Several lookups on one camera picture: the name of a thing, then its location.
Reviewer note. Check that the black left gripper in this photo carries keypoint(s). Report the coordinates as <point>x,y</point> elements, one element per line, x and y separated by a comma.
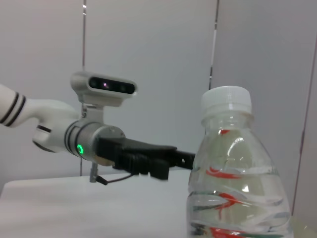
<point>138,148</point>

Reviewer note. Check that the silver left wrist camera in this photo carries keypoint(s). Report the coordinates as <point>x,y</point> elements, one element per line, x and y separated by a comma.
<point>109,85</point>

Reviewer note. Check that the clear green-label water bottle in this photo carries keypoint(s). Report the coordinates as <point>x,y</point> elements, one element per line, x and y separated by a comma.
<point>235,173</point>

